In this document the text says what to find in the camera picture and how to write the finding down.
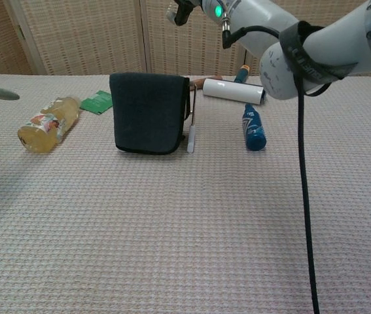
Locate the teal handled lint roller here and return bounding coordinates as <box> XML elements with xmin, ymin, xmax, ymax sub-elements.
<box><xmin>202</xmin><ymin>65</ymin><xmax>267</xmax><ymax>105</ymax></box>

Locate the green sachet packet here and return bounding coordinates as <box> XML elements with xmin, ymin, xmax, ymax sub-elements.
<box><xmin>79</xmin><ymin>90</ymin><xmax>113</xmax><ymax>116</ymax></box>

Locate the yellow cloth black trim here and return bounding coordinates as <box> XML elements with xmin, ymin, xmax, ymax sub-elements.
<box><xmin>109</xmin><ymin>72</ymin><xmax>191</xmax><ymax>156</ymax></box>

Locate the yellow juice bottle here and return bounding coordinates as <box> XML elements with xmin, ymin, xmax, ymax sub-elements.
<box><xmin>17</xmin><ymin>96</ymin><xmax>81</xmax><ymax>154</ymax></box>

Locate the black velcro strap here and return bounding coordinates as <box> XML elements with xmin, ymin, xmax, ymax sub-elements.
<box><xmin>278</xmin><ymin>21</ymin><xmax>359</xmax><ymax>96</ymax></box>

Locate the metal wire rack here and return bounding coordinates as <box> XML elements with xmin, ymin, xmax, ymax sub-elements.
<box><xmin>185</xmin><ymin>77</ymin><xmax>199</xmax><ymax>154</ymax></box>

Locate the wooden rolling pin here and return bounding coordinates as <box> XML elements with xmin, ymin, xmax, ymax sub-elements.
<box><xmin>188</xmin><ymin>75</ymin><xmax>224</xmax><ymax>89</ymax></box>

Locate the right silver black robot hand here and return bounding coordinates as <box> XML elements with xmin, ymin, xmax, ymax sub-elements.
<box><xmin>166</xmin><ymin>0</ymin><xmax>205</xmax><ymax>27</ymax></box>

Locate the blue spray bottle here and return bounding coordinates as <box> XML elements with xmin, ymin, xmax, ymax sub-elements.
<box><xmin>242</xmin><ymin>103</ymin><xmax>267</xmax><ymax>152</ymax></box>

